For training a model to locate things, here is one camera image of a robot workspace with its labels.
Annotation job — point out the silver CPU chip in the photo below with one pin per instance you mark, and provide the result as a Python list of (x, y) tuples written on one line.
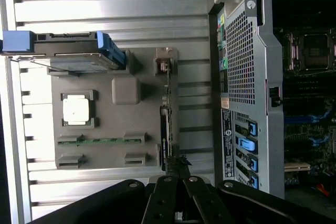
[(75, 110)]

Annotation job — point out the grey parts rack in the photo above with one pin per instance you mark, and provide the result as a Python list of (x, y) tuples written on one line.
[(118, 121)]

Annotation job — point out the open grey PC case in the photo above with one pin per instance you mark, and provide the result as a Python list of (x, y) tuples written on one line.
[(273, 77)]

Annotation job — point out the blue expansion slot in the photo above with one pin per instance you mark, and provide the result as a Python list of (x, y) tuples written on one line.
[(319, 117)]

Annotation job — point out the CPU socket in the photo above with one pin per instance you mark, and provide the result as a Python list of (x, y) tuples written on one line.
[(315, 51)]

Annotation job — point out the green RAM stick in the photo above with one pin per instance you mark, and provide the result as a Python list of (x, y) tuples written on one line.
[(105, 140)]

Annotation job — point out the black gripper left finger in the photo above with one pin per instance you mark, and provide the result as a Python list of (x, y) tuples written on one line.
[(157, 203)]

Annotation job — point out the blue slot latch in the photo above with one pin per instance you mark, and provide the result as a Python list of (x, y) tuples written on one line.
[(248, 145), (253, 129), (254, 182), (254, 165)]

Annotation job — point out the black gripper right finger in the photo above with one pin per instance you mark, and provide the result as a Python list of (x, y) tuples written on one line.
[(210, 205)]

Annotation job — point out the hard disk in blue carrier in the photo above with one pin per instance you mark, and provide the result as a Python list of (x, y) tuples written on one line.
[(68, 43)]

